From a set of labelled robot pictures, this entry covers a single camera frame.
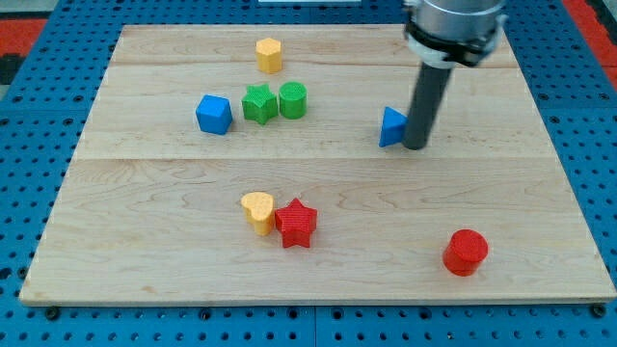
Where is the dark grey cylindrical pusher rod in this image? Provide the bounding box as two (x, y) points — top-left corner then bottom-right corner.
(402, 63), (452, 150)

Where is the blue triangle block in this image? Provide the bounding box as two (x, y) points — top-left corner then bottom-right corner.
(378, 106), (408, 147)

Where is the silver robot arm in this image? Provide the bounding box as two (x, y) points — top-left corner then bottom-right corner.
(402, 0), (507, 150)

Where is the green cylinder block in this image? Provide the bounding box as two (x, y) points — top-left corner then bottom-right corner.
(279, 81), (308, 120)

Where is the yellow hexagon block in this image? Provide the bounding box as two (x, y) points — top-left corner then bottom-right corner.
(255, 38), (282, 74)

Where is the red cylinder block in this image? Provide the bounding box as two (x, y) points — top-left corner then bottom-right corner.
(442, 229), (490, 277)

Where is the green star block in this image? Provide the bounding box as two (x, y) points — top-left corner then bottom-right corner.
(242, 84), (279, 125)

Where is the red star block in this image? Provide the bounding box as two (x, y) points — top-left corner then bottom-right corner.
(275, 199), (318, 248)

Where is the yellow heart block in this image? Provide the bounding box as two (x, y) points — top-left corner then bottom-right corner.
(240, 192), (275, 236)

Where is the blue cube block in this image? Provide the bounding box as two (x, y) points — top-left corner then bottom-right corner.
(196, 94), (232, 135)

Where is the light wooden board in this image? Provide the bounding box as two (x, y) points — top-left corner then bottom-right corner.
(19, 25), (616, 307)

